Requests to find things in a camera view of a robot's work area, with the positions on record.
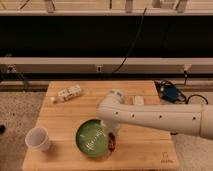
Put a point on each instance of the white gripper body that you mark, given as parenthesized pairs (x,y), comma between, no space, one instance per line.
(110,127)

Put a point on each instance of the wooden cutting board table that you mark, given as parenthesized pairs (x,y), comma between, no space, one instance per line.
(135,148)

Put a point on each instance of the green ceramic bowl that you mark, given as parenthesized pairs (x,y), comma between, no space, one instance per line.
(91,140)

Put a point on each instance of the small white block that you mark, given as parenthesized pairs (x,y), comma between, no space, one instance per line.
(138,100)

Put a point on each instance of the white paper cup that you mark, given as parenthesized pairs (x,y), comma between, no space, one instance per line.
(37,138)

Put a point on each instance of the red pepper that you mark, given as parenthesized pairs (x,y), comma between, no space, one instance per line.
(111,142)

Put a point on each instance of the blue device with cables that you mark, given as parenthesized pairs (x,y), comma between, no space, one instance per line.
(170,93)

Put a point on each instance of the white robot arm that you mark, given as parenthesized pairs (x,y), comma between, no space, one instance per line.
(190,119)

